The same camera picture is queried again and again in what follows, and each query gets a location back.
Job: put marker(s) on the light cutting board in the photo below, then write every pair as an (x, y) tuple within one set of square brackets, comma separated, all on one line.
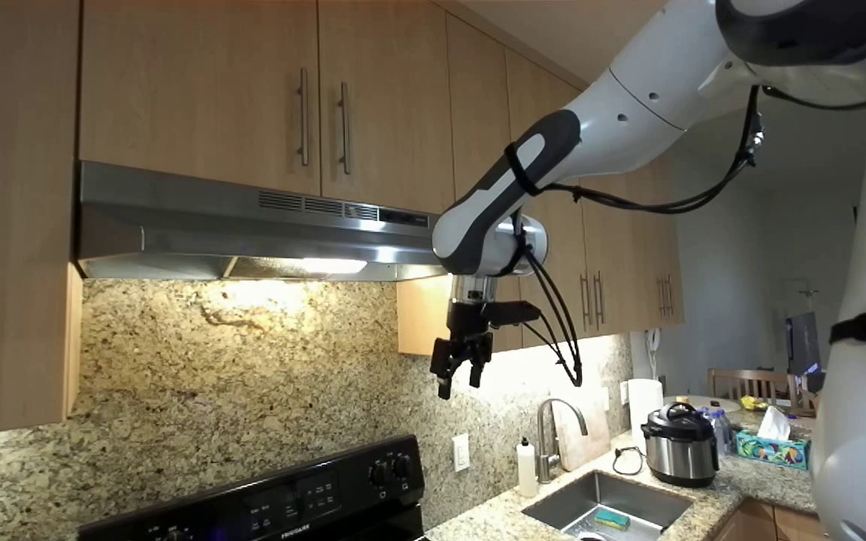
[(595, 438)]

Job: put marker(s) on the short wooden wall cabinet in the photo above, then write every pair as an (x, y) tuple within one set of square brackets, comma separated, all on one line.
[(203, 90)]

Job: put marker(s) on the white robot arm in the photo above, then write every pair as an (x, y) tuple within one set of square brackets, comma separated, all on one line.
[(654, 100)]

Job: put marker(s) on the white soap bottle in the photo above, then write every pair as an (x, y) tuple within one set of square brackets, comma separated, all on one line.
[(527, 468)]

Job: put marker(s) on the long wooden wall cabinet run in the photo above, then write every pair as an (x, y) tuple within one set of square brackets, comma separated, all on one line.
[(615, 251)]

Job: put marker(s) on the stainless steel sink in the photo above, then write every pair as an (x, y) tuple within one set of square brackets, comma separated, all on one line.
[(603, 494)]

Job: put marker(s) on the black electric stove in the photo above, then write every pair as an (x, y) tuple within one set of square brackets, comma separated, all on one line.
[(292, 496)]

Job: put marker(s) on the stainless steel range hood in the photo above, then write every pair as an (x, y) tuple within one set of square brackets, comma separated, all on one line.
[(203, 213)]

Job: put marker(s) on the wooden chair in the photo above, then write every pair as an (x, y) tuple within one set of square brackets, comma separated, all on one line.
[(751, 383)]

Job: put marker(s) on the clear plastic bottle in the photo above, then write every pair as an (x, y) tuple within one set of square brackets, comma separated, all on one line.
[(719, 427)]

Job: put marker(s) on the white paper towel roll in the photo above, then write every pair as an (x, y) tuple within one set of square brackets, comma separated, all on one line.
[(645, 406)]

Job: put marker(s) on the silver kitchen faucet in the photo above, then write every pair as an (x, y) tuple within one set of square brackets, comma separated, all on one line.
[(547, 429)]

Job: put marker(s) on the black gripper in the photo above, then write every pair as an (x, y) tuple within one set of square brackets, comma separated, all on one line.
[(471, 324)]

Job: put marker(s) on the silver black pressure cooker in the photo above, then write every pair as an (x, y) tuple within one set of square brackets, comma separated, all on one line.
[(681, 445)]

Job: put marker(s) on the green yellow sponge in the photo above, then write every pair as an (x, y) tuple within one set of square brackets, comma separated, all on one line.
[(615, 518)]

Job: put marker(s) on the teal tissue box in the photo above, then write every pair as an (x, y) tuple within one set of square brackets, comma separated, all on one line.
[(770, 449)]

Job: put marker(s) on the tall wooden wall cabinet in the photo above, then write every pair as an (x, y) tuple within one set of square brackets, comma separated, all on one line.
[(12, 200)]

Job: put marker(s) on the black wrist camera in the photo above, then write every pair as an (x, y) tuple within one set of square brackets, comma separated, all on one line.
[(512, 313)]

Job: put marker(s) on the white backsplash outlet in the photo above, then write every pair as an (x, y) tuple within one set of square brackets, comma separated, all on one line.
[(460, 452)]

